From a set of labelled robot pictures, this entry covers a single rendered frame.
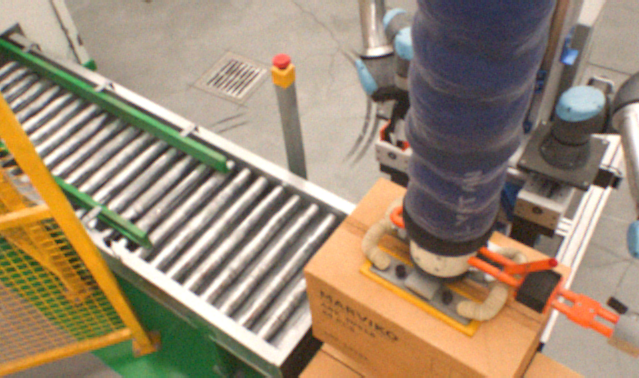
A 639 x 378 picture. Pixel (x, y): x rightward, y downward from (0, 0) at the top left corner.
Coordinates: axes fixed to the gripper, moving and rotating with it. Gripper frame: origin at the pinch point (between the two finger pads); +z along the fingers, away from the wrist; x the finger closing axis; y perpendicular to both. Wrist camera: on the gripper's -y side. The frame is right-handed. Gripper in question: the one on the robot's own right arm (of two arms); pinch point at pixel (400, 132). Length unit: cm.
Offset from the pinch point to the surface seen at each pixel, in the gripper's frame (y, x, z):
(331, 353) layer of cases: 3, -45, 66
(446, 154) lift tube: 32, -37, -42
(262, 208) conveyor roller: -57, -11, 65
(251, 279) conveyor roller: -39, -39, 65
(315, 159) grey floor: -90, 60, 119
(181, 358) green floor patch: -68, -66, 120
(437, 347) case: 41, -47, 13
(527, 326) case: 56, -30, 13
